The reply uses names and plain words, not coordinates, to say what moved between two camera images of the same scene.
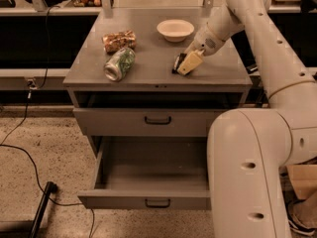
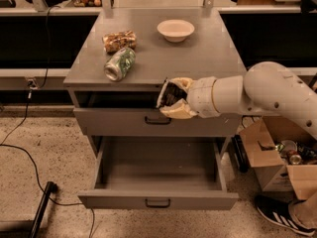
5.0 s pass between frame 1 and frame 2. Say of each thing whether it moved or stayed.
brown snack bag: stayed
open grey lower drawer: stayed
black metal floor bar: stayed
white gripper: moved
